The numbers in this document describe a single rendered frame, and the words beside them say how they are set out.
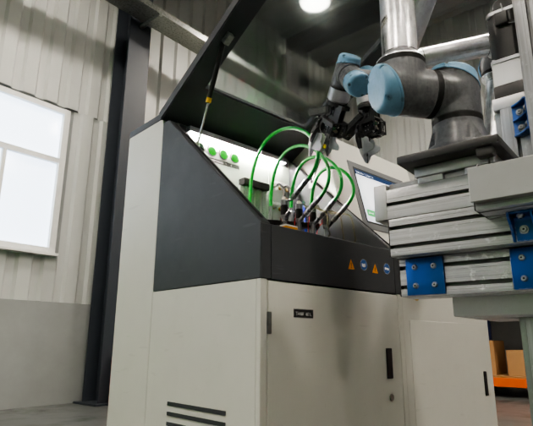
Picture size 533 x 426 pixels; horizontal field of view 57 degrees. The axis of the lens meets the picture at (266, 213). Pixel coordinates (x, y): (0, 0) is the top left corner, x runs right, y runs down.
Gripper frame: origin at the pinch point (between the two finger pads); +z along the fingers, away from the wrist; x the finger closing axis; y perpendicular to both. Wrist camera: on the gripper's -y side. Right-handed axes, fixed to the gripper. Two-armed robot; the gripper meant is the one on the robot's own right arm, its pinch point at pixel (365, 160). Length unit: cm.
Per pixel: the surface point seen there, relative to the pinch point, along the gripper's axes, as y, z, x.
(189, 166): -41, 4, -47
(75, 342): -430, 66, 78
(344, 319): -3, 56, -11
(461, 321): -3, 54, 68
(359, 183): -33, -8, 42
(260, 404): -3, 79, -47
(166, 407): -48, 84, -47
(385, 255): -3.0, 32.4, 13.9
